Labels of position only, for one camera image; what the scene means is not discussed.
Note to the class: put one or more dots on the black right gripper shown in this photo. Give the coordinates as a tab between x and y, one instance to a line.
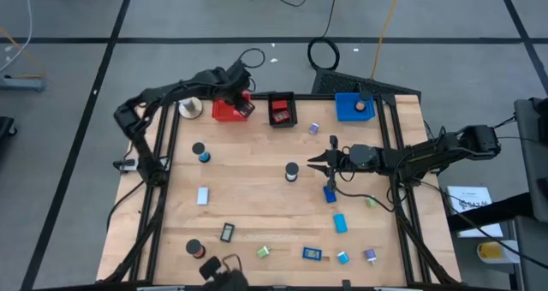
340	160

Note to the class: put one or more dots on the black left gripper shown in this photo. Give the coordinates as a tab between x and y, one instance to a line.
234	83

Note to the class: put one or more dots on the red plastic basket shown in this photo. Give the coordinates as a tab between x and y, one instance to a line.
222	111

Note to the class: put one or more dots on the black and white spool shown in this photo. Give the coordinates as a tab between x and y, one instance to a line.
292	170

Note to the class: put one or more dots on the dark blue card box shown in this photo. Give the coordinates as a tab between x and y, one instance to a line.
329	196

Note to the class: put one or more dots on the red card box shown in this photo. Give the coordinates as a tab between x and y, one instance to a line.
279	105

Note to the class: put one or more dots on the red digital thermometer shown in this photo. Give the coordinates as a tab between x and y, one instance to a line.
281	116

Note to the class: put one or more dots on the light blue card box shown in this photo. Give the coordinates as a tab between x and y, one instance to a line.
340	223

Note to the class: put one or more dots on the light blue USB charger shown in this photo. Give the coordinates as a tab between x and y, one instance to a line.
342	257

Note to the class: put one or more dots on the white card box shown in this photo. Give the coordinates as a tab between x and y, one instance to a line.
202	195

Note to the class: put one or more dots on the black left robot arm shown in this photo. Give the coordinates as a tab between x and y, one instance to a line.
171	90

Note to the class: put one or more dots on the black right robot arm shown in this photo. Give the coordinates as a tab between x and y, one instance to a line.
428	156

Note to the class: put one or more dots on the black plastic basket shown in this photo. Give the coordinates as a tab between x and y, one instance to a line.
292	111

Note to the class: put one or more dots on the white bulb table lamp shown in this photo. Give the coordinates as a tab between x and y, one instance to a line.
190	108

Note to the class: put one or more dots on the blue plastic basket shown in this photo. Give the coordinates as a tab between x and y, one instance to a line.
344	109

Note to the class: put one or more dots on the black perforated mat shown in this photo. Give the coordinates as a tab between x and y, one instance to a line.
342	83

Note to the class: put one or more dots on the black digital thermometer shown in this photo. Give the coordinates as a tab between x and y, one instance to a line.
227	232

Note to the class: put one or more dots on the black table clamp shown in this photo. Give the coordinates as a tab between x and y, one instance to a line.
346	284

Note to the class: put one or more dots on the white power strip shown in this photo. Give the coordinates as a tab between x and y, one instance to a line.
126	165

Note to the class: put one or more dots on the black and red spool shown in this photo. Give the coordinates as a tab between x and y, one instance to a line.
195	248

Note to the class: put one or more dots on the white paper sheet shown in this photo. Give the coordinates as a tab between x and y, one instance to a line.
475	205

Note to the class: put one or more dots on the black diagonal bar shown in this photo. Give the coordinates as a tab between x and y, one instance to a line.
492	212

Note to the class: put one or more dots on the yellow white container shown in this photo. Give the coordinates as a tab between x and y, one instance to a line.
492	252

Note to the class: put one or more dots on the grey floor box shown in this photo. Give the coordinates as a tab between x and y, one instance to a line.
21	84

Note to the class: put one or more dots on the grey cabinet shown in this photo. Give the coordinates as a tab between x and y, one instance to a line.
533	257

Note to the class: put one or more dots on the black floor object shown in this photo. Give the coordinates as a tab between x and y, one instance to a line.
5	128

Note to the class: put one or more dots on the black metal table frame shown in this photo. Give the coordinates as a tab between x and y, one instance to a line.
317	97

